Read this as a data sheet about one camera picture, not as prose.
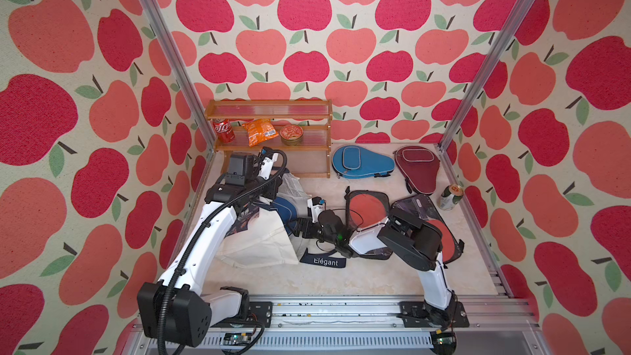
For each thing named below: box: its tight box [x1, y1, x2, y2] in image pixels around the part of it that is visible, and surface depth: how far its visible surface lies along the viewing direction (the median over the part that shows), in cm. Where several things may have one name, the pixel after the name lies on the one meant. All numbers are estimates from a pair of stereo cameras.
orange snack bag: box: [241, 118, 280, 148], surface depth 103 cm
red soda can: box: [212, 118, 236, 144], surface depth 97 cm
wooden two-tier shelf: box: [205, 98, 333, 179], surface depth 107 cm
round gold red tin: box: [279, 124, 304, 147], surface depth 103 cm
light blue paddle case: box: [331, 144, 396, 180], surface depth 112 cm
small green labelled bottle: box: [437, 184, 464, 212], surface depth 93 cm
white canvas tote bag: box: [216, 173, 312, 268], surface depth 75 cm
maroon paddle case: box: [392, 145, 441, 195], surface depth 111 cm
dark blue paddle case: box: [271, 196, 299, 236], surface depth 95 cm
